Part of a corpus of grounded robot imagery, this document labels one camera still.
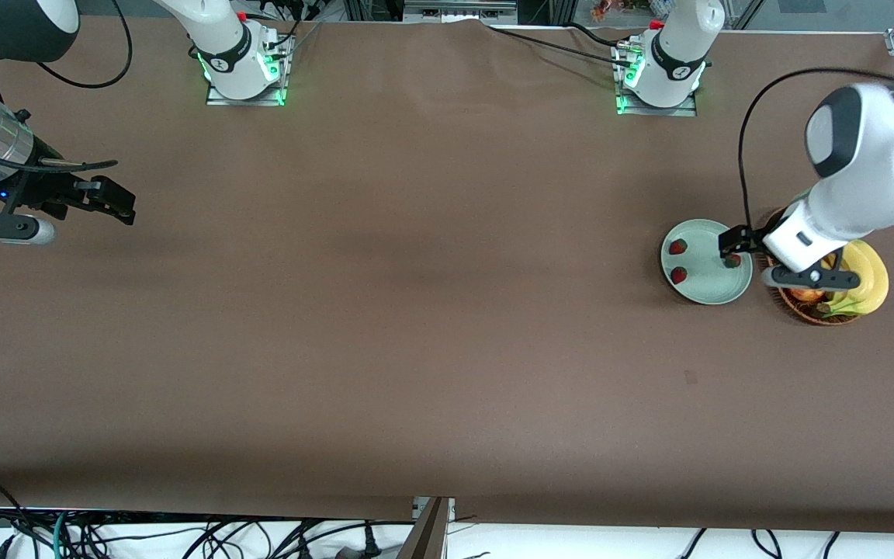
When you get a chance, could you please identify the pale green round plate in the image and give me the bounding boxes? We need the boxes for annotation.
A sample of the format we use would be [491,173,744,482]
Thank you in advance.
[660,219,754,305]

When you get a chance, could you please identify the brown wicker basket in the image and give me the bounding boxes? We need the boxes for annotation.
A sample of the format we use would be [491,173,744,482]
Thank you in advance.
[757,206,865,326]

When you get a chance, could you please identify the table cover sheet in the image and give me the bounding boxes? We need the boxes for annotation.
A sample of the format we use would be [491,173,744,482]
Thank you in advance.
[0,17,894,536]

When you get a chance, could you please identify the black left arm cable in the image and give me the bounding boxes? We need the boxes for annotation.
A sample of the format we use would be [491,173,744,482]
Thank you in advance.
[737,67,894,231]

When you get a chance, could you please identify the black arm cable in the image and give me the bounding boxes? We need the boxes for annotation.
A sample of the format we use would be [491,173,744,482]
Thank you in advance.
[0,0,134,175]
[737,67,894,231]

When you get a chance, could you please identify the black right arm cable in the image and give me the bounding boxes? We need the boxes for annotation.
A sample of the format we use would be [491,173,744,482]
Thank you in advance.
[0,0,134,175]

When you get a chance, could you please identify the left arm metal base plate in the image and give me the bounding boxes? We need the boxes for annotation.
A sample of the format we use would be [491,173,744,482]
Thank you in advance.
[612,39,700,117]

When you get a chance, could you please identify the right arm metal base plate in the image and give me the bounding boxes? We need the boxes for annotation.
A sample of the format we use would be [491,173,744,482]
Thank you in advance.
[205,31,296,107]

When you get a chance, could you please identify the black power cable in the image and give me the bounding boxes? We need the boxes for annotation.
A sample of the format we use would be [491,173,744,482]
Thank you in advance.
[567,22,622,47]
[486,26,634,67]

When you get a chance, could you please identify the tangled black floor cables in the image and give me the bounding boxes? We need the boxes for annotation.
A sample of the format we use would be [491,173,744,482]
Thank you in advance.
[67,514,417,559]

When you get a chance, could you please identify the aluminium frame rail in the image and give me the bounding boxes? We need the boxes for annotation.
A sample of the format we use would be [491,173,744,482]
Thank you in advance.
[403,0,519,24]

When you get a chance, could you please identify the aluminium frame post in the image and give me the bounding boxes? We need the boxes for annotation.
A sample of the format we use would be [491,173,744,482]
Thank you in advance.
[397,495,457,559]

